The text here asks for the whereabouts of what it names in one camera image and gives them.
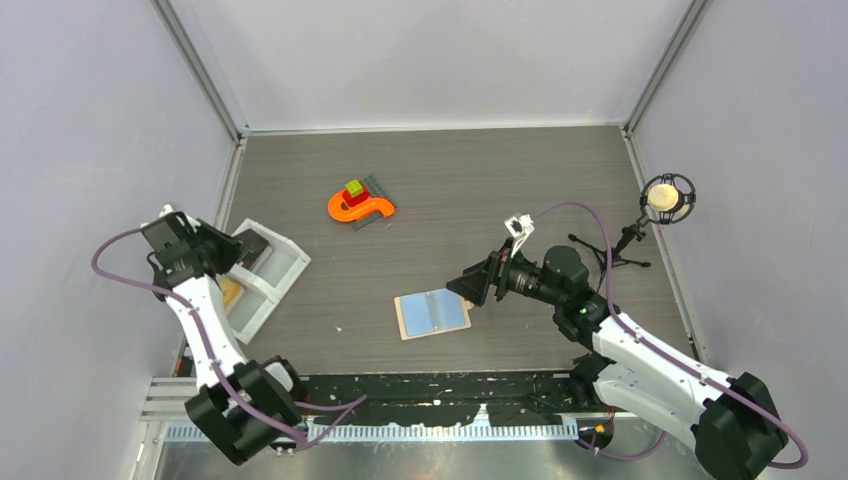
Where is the orange curved toy track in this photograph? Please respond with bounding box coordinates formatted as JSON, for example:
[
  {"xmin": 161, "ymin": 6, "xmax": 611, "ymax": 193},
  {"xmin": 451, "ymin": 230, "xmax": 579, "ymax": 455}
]
[{"xmin": 327, "ymin": 191, "xmax": 396, "ymax": 223}]

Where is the orange card in tray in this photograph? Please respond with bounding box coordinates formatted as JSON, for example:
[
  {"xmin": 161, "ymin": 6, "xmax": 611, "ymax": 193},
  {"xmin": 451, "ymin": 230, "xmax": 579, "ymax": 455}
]
[{"xmin": 218, "ymin": 276, "xmax": 245, "ymax": 312}]

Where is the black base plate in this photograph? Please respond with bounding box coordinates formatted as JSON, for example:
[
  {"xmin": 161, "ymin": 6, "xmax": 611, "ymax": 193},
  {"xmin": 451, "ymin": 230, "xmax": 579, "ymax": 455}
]
[{"xmin": 292, "ymin": 370, "xmax": 624, "ymax": 427}]

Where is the red toy block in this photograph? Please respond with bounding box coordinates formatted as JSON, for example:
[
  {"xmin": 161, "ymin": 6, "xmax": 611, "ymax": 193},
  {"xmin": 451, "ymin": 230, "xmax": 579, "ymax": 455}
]
[{"xmin": 342, "ymin": 181, "xmax": 371, "ymax": 209}]

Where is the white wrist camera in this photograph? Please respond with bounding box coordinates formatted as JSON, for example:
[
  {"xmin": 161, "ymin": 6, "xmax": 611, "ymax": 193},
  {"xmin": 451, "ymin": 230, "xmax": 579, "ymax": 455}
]
[
  {"xmin": 158, "ymin": 204, "xmax": 200, "ymax": 229},
  {"xmin": 504, "ymin": 214, "xmax": 535, "ymax": 258}
]

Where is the tan card holder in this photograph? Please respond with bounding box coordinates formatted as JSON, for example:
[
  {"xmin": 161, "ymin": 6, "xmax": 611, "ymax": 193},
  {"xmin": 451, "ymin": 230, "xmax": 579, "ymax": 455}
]
[{"xmin": 394, "ymin": 288, "xmax": 474, "ymax": 341}]

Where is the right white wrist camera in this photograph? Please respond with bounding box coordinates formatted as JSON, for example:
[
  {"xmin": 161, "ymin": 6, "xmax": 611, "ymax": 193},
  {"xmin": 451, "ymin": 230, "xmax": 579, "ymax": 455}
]
[{"xmin": 504, "ymin": 214, "xmax": 535, "ymax": 258}]

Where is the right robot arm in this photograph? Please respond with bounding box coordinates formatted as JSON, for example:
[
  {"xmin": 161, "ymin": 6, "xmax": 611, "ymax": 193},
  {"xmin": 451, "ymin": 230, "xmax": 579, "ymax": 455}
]
[{"xmin": 446, "ymin": 242, "xmax": 788, "ymax": 479}]

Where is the white slotted cable duct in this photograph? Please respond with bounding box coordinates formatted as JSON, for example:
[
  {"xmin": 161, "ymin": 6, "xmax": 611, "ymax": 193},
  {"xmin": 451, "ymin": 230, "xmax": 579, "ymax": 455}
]
[{"xmin": 165, "ymin": 422, "xmax": 581, "ymax": 444}]

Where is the grey studded baseplate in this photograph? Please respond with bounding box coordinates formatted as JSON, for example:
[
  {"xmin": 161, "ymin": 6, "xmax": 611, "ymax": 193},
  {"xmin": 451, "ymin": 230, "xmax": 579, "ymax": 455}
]
[{"xmin": 351, "ymin": 175, "xmax": 397, "ymax": 231}]

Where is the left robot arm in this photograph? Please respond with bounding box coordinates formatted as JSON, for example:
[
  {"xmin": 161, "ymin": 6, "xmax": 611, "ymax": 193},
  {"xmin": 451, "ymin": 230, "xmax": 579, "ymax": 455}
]
[{"xmin": 141, "ymin": 206, "xmax": 308, "ymax": 465}]

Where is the black credit card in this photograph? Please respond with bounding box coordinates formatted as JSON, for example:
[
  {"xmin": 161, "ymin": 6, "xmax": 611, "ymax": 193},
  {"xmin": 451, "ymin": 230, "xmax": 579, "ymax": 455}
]
[{"xmin": 234, "ymin": 229, "xmax": 271, "ymax": 270}]

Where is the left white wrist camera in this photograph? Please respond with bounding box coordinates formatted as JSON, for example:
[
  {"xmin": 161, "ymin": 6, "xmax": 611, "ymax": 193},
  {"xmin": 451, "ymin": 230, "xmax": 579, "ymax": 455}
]
[{"xmin": 158, "ymin": 204, "xmax": 200, "ymax": 229}]

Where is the microphone on tripod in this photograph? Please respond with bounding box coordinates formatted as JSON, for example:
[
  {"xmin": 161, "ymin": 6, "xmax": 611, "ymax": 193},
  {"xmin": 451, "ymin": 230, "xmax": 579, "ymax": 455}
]
[{"xmin": 568, "ymin": 173, "xmax": 697, "ymax": 287}]

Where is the green toy block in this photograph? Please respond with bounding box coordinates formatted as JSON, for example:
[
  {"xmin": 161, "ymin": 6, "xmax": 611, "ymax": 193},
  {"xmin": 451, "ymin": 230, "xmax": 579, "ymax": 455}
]
[{"xmin": 345, "ymin": 179, "xmax": 366, "ymax": 198}]

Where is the white divided tray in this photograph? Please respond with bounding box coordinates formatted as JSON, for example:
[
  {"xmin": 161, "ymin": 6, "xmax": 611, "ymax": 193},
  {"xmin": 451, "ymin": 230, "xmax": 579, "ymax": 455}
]
[{"xmin": 221, "ymin": 219, "xmax": 311, "ymax": 344}]

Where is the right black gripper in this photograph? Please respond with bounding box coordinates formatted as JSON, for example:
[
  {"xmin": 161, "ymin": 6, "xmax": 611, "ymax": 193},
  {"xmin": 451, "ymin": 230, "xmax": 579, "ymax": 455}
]
[{"xmin": 447, "ymin": 238, "xmax": 565, "ymax": 307}]

